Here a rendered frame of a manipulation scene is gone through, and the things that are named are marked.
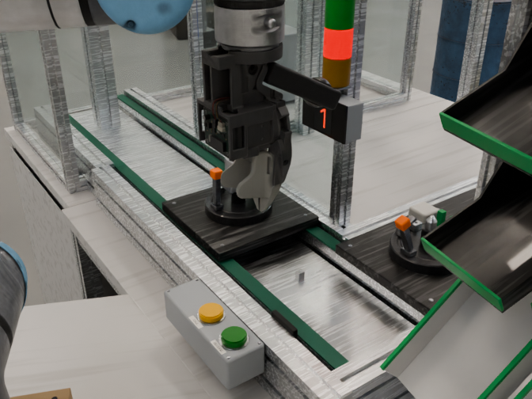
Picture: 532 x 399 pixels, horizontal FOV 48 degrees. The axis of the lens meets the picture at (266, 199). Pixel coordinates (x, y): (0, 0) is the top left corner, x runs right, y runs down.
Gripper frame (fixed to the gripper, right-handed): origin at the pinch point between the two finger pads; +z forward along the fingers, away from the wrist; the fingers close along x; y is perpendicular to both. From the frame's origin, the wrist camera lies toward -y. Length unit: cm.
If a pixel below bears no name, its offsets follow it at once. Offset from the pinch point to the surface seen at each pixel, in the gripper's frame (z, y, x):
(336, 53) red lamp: -8.9, -30.0, -22.3
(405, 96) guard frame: 35, -121, -86
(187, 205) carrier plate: 26, -12, -46
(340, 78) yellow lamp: -4.4, -30.7, -21.7
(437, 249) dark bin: 2.3, -11.9, 17.9
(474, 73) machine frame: 23, -128, -65
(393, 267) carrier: 26.3, -31.5, -5.3
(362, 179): 37, -66, -50
